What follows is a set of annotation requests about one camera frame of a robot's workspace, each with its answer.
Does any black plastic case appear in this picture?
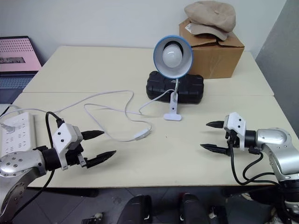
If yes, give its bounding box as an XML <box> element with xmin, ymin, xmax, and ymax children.
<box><xmin>146</xmin><ymin>71</ymin><xmax>205</xmax><ymax>105</ymax></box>

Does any white inline cord switch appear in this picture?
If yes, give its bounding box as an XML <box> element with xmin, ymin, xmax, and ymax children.
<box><xmin>134</xmin><ymin>130</ymin><xmax>151</xmax><ymax>141</ymax></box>

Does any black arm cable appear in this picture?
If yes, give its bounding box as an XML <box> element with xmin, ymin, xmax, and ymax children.
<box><xmin>229</xmin><ymin>140</ymin><xmax>281</xmax><ymax>187</ymax></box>
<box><xmin>22</xmin><ymin>111</ymin><xmax>65</xmax><ymax>210</ymax></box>

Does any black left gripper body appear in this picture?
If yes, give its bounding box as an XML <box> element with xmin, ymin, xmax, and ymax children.
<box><xmin>65</xmin><ymin>142</ymin><xmax>88</xmax><ymax>168</ymax></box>

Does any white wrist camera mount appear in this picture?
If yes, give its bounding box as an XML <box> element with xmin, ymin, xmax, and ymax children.
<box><xmin>51</xmin><ymin>123</ymin><xmax>84</xmax><ymax>171</ymax></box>
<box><xmin>223</xmin><ymin>112</ymin><xmax>248</xmax><ymax>151</ymax></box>

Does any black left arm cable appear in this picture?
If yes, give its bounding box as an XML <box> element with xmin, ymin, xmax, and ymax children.
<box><xmin>22</xmin><ymin>111</ymin><xmax>65</xmax><ymax>210</ymax></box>

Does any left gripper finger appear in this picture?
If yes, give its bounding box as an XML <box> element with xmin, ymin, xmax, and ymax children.
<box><xmin>84</xmin><ymin>150</ymin><xmax>117</xmax><ymax>169</ymax></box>
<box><xmin>81</xmin><ymin>130</ymin><xmax>105</xmax><ymax>141</ymax></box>

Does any dark rounded shape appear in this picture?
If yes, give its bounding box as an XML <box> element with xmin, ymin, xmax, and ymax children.
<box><xmin>118</xmin><ymin>194</ymin><xmax>153</xmax><ymax>224</ymax></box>
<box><xmin>178</xmin><ymin>192</ymin><xmax>210</xmax><ymax>224</ymax></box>

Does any beige flat cap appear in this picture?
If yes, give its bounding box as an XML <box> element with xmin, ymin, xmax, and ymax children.
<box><xmin>184</xmin><ymin>0</ymin><xmax>236</xmax><ymax>42</ymax></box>

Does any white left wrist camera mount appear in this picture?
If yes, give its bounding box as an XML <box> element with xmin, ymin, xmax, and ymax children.
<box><xmin>51</xmin><ymin>123</ymin><xmax>84</xmax><ymax>171</ymax></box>

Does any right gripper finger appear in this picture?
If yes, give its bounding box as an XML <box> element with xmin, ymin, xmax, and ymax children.
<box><xmin>206</xmin><ymin>120</ymin><xmax>225</xmax><ymax>129</ymax></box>
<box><xmin>199</xmin><ymin>143</ymin><xmax>231</xmax><ymax>157</ymax></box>

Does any pink box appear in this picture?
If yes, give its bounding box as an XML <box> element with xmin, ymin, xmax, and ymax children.
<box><xmin>0</xmin><ymin>35</ymin><xmax>43</xmax><ymax>105</ymax></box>

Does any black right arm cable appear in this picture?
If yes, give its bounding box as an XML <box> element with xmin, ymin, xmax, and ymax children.
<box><xmin>229</xmin><ymin>140</ymin><xmax>281</xmax><ymax>187</ymax></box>

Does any white lamp power cord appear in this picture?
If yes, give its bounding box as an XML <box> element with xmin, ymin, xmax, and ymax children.
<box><xmin>0</xmin><ymin>89</ymin><xmax>175</xmax><ymax>142</ymax></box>

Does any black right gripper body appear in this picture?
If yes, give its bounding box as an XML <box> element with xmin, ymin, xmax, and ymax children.
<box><xmin>224</xmin><ymin>129</ymin><xmax>240</xmax><ymax>156</ymax></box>

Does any white round light bulb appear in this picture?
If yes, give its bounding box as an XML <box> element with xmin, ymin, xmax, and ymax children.
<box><xmin>162</xmin><ymin>44</ymin><xmax>184</xmax><ymax>69</ymax></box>

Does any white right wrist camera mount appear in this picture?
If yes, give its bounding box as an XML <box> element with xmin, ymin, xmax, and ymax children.
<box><xmin>223</xmin><ymin>112</ymin><xmax>248</xmax><ymax>151</ymax></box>

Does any blue clip desk lamp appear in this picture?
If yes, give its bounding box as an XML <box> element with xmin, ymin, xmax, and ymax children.
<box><xmin>153</xmin><ymin>35</ymin><xmax>194</xmax><ymax>121</ymax></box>

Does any brown cardboard box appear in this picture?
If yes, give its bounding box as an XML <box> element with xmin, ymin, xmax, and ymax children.
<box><xmin>179</xmin><ymin>18</ymin><xmax>245</xmax><ymax>79</ymax></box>

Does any white power strip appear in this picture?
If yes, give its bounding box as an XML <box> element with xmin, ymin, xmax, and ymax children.
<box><xmin>0</xmin><ymin>112</ymin><xmax>36</xmax><ymax>160</ymax></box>

